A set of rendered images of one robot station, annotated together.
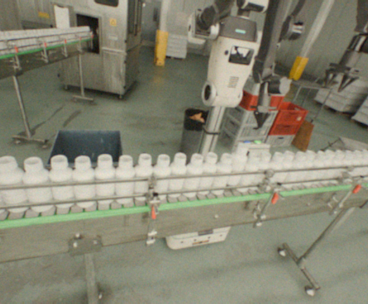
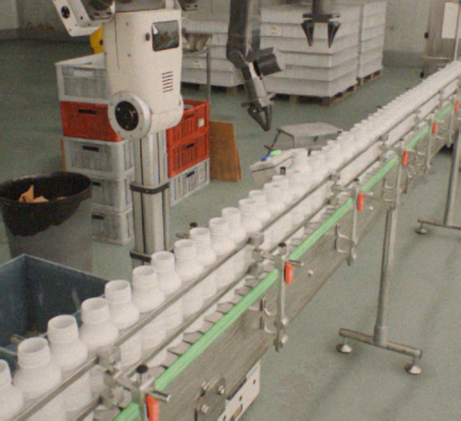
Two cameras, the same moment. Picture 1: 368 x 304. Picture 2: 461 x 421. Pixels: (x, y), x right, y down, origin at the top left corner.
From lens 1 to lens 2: 0.86 m
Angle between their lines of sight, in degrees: 36
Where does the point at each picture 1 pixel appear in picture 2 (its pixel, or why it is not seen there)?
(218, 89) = (152, 102)
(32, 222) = (168, 379)
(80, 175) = (194, 267)
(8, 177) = (132, 309)
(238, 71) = (169, 62)
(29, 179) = (154, 300)
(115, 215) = (235, 318)
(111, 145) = (14, 297)
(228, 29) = not seen: outside the picture
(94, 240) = (220, 386)
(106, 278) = not seen: outside the picture
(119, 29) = not seen: outside the picture
